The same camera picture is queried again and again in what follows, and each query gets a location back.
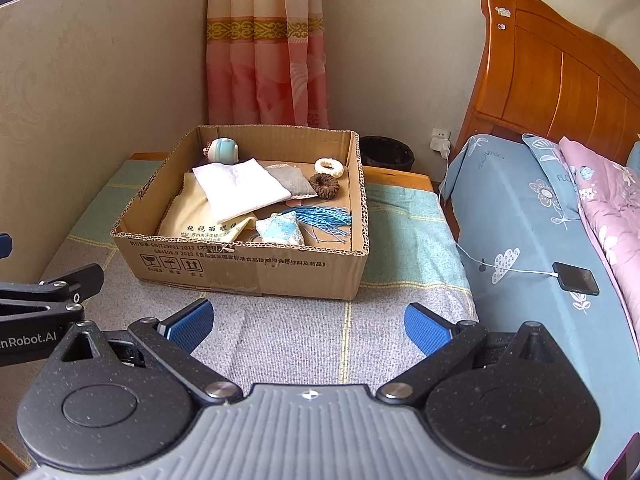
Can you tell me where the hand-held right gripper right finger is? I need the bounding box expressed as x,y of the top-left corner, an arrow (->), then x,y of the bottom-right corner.
376,302 -> 571,403

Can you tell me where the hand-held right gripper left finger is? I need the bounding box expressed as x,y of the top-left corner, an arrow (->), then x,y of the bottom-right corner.
47,298 -> 243,405

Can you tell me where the cardboard box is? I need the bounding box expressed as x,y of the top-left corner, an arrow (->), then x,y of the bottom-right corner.
111,125 -> 373,301

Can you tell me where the yellow lens cleaning cloth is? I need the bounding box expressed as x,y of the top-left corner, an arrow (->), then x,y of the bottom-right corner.
156,172 -> 258,241

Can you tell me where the small fabric sachet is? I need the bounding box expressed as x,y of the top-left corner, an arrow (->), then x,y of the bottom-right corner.
256,211 -> 304,247

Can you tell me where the white cloth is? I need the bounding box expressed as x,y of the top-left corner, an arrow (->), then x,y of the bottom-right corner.
192,158 -> 292,222

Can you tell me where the blue thread tassel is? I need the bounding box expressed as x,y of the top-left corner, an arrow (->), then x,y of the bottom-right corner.
280,200 -> 352,253

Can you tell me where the grey fabric pouch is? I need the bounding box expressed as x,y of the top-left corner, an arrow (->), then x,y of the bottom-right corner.
265,162 -> 317,197

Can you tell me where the blue white round toy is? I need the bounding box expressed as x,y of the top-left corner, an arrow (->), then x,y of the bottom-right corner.
202,138 -> 240,163

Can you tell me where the brown hair scrunchie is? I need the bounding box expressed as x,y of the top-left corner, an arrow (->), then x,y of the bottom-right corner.
309,173 -> 341,196

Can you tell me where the blue floral bedsheet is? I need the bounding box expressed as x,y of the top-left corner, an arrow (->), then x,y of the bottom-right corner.
440,132 -> 640,480

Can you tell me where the black smartphone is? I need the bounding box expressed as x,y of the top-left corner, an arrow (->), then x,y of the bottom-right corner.
552,261 -> 600,296

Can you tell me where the black trash bin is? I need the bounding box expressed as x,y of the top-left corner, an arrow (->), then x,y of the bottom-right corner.
359,135 -> 416,172

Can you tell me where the pink floral quilt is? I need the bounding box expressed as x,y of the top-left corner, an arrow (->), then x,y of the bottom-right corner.
557,136 -> 640,351

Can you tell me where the pink-edged dark object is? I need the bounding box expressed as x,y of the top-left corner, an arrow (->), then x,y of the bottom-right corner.
602,432 -> 640,480

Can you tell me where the pink patterned curtain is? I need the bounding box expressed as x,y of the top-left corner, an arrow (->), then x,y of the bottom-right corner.
205,0 -> 331,128

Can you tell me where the wooden bed headboard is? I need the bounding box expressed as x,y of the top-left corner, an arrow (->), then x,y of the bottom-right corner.
450,0 -> 640,168

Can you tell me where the white charging cable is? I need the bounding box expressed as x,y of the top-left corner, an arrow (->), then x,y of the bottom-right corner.
439,152 -> 561,278

